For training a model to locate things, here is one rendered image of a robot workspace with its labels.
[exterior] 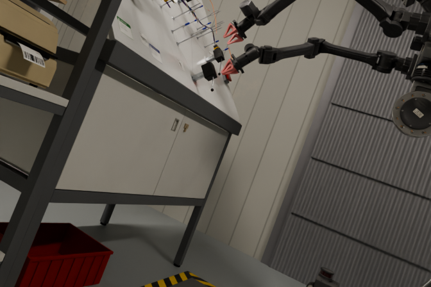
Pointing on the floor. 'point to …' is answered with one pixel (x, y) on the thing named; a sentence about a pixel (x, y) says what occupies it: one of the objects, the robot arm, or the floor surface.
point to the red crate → (62, 257)
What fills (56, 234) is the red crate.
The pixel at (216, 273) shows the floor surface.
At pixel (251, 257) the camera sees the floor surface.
